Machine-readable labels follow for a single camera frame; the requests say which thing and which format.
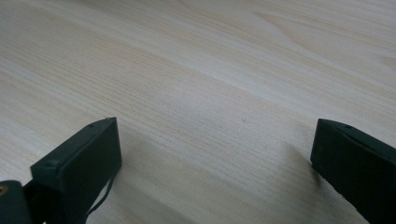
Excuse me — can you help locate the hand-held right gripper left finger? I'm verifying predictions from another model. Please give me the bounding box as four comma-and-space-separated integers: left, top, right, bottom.
30, 117, 123, 224

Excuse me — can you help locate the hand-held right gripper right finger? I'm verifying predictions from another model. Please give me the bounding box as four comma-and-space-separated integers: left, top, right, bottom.
310, 118, 396, 224

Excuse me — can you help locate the thin black cord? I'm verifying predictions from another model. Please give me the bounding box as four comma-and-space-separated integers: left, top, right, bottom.
85, 175, 116, 220

